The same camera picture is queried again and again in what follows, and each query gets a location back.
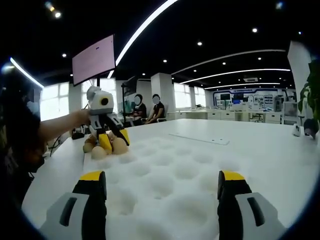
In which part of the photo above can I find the large pink display screen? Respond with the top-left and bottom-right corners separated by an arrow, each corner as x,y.
71,34 -> 116,87

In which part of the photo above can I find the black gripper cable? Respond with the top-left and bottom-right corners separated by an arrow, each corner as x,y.
48,133 -> 63,157

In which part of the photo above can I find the green potted plant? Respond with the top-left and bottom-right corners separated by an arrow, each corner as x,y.
297,59 -> 320,121

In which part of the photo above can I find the white table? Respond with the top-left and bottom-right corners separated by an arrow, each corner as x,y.
21,118 -> 320,236

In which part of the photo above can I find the white foam egg holder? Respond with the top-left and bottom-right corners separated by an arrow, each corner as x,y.
82,137 -> 261,240

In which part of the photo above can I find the dark grey pouch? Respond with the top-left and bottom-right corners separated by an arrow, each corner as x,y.
303,118 -> 320,140

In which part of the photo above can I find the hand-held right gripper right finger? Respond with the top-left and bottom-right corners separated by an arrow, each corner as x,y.
216,170 -> 288,240

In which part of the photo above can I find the white square pillar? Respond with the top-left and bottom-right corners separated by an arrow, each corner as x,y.
286,40 -> 313,101
150,72 -> 175,115

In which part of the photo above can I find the person's left hand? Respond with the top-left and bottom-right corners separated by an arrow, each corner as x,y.
74,109 -> 92,126

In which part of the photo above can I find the blue-framed display wall panel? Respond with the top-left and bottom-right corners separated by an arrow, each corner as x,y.
212,87 -> 297,108

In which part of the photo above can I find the black monitor on pole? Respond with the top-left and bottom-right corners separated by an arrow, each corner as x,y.
121,76 -> 138,97

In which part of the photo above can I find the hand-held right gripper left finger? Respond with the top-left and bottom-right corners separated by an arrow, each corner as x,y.
38,170 -> 108,240

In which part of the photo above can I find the group of brown eggs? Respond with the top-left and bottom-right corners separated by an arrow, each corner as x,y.
82,131 -> 130,160

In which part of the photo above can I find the operator in black shirt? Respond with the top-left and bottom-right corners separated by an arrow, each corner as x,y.
0,87 -> 47,206

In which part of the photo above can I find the long white ceiling light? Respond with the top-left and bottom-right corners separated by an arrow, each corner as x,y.
115,0 -> 180,66

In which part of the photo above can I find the row of white cabinets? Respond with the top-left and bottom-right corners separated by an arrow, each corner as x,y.
166,107 -> 298,125

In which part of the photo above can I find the grey office chair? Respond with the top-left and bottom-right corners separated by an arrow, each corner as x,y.
158,104 -> 170,123

